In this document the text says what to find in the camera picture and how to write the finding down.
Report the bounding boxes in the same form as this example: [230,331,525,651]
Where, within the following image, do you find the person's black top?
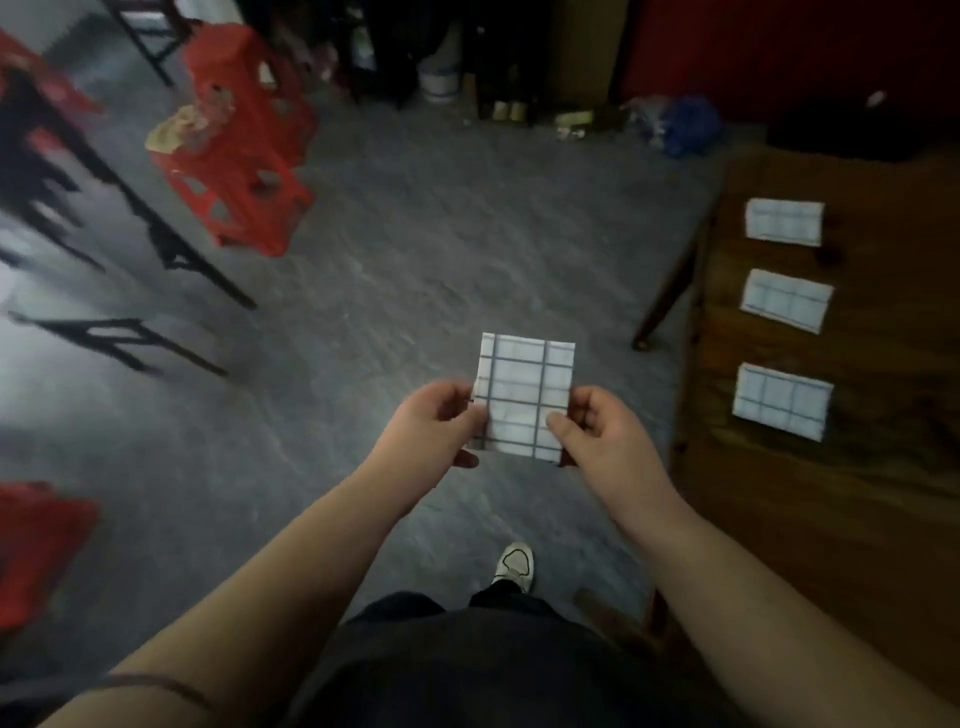
[284,592,744,728]

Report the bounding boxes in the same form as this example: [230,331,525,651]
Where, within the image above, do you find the grey cable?
[0,672,213,710]

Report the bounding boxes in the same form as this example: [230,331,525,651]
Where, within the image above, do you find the person's right forearm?
[637,502,960,728]

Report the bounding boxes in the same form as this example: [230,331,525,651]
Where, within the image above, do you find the black backpack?
[764,93,960,163]

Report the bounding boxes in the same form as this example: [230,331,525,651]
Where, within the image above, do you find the person's left hand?
[363,379,490,520]

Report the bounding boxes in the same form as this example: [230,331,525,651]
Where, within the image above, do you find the blue plastic bag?
[626,93,725,159]

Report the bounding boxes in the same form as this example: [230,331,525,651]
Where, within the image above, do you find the person's left forearm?
[41,479,429,728]

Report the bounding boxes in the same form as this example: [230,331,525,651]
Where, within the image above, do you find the person's white right shoe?
[491,541,536,596]

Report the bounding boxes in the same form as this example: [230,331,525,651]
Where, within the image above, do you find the red plastic stool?
[0,483,100,631]
[183,22,316,151]
[0,29,106,151]
[147,104,315,258]

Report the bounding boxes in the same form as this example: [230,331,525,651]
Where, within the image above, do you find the dark shelf unit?
[247,0,556,125]

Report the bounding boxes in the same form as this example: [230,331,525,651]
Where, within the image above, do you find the pile of packaging scraps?
[476,97,601,140]

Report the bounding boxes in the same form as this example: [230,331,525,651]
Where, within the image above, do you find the brown cardboard sheet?
[547,0,631,114]

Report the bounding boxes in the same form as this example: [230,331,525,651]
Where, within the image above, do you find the person's right hand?
[545,384,690,543]

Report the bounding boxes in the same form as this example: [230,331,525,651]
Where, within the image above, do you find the person's black trousers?
[468,581,564,613]

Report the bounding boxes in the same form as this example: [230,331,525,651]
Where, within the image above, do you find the white plastic bottle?
[416,52,463,105]

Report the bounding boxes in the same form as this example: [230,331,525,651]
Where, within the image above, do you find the black metal chair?
[0,67,258,376]

